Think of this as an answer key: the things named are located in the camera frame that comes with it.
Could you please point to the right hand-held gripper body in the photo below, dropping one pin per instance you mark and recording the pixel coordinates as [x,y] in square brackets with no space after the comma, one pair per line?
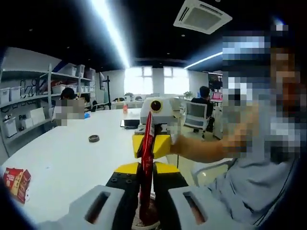
[165,115]

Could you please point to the red coffee stick pouch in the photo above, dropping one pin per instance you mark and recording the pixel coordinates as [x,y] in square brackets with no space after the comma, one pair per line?
[146,153]

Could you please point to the grey metal shelf rack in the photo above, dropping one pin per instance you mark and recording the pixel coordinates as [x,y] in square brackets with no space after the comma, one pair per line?
[49,91]

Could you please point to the pink bottle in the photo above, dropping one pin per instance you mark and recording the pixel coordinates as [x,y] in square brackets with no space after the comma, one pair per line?
[125,109]

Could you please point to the black pole stand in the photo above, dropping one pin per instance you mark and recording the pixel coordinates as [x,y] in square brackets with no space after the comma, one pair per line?
[108,93]

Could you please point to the row of white storage boxes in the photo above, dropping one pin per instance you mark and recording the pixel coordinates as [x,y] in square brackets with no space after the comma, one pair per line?
[12,93]

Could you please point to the grey tape roll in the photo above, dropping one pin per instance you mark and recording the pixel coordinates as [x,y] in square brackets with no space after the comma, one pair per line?
[93,138]

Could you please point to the short ceiling light strip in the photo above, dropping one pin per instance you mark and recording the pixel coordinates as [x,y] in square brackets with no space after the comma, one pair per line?
[204,60]

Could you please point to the long ceiling light strip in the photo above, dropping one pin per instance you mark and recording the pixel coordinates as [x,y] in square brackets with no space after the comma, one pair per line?
[112,33]

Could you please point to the black phone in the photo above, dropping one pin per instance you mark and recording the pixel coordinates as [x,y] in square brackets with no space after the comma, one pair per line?
[129,123]

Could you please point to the person's grey shirt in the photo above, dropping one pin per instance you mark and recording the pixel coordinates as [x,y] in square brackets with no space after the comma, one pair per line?
[251,191]

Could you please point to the bright window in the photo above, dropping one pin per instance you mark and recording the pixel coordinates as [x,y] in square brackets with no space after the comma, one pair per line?
[156,81]

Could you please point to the white flat box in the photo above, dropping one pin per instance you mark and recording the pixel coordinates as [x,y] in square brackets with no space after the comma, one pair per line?
[37,116]

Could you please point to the white mesh office chair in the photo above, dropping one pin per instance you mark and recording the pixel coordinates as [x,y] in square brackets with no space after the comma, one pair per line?
[195,115]

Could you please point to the red coffee box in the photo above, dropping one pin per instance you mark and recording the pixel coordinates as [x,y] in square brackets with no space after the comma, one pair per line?
[15,184]

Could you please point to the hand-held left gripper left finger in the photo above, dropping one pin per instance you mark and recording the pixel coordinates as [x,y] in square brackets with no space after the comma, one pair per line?
[120,179]

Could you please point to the small pink screen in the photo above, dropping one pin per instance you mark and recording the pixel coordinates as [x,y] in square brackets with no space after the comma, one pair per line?
[217,95]

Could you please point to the dark wall screen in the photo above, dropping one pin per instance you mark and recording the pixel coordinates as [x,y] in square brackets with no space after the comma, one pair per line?
[215,80]

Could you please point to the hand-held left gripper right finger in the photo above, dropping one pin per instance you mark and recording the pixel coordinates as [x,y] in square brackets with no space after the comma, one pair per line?
[172,179]

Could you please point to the ceiling air conditioner unit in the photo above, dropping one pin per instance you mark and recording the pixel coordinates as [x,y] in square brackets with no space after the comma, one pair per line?
[204,15]

